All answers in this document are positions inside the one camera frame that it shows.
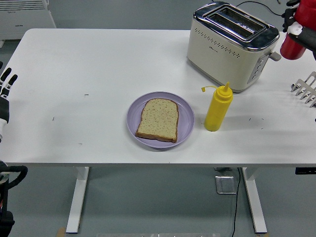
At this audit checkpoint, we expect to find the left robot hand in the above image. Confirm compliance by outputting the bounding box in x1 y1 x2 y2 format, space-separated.
0 61 18 144

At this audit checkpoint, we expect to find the red squeeze bottle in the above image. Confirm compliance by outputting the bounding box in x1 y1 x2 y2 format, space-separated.
280 0 316 60

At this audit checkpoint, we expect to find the slice of bread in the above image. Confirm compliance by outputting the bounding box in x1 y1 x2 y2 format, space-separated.
135 98 179 143

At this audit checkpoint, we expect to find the white heater appliance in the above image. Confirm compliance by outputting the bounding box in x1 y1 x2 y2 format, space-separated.
0 0 57 47

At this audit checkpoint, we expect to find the white table leg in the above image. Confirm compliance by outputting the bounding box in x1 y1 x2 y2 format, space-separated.
241 167 268 234
65 166 90 234

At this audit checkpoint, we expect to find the purple plate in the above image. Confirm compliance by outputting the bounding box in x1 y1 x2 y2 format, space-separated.
126 91 196 149

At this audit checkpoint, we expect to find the yellow squeeze bottle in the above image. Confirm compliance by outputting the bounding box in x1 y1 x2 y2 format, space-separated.
201 81 234 132

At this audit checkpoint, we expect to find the cream and chrome toaster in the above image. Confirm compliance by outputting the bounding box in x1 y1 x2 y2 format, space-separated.
186 1 282 94

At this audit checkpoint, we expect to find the metal floor socket plate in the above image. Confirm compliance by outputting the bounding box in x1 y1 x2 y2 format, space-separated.
214 175 237 195

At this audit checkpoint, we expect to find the silver metal rack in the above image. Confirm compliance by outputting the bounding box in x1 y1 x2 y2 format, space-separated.
290 71 316 108

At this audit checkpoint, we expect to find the black table control panel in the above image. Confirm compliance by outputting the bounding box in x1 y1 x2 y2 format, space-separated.
295 167 316 175

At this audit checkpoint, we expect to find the black floor cable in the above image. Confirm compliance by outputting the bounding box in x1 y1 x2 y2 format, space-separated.
231 167 241 237

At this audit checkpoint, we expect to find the black toaster power cord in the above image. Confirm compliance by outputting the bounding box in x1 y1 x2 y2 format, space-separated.
234 0 284 17

